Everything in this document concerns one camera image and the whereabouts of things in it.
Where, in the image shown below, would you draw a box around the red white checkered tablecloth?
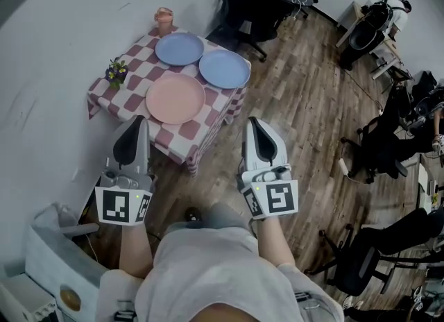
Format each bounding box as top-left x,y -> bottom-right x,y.
86,25 -> 252,179

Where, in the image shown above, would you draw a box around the black round hanging device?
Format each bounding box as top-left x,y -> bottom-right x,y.
348,18 -> 380,51

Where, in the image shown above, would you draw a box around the person's grey trousers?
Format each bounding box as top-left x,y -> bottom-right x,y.
165,202 -> 251,242

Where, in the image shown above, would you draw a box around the person's right forearm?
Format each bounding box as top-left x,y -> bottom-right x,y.
255,214 -> 296,269

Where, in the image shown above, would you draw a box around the potted purple yellow flowers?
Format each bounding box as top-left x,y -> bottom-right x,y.
104,57 -> 130,90

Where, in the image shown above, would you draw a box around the wooden bowl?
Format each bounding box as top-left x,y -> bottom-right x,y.
59,289 -> 83,312

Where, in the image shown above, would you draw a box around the person's dark shoe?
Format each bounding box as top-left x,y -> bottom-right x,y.
185,206 -> 203,223

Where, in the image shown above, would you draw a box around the big pink plate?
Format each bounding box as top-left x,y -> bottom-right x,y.
145,71 -> 207,125

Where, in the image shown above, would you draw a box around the white wooden desk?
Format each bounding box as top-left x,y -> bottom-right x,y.
335,0 -> 405,81

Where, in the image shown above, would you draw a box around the black backpack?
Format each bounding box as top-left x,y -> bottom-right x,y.
360,1 -> 393,31

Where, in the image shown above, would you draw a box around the big blue plate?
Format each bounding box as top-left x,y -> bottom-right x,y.
154,32 -> 205,67
198,49 -> 252,90

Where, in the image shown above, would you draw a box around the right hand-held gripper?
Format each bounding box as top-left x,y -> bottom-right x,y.
236,117 -> 300,220

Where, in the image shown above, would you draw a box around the pale blue cloth covered table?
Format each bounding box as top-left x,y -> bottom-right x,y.
25,201 -> 109,322

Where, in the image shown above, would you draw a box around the black mesh office chair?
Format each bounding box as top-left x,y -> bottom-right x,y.
304,207 -> 444,298
214,0 -> 301,64

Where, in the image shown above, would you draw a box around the white toaster oven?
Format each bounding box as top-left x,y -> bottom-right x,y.
0,273 -> 58,322

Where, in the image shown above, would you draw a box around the person's grey shirt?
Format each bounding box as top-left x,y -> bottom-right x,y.
94,223 -> 345,322

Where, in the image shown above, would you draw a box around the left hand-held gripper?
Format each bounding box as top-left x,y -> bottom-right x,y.
94,115 -> 154,226

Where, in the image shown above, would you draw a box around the person's left forearm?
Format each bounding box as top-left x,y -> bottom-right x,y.
119,221 -> 154,279

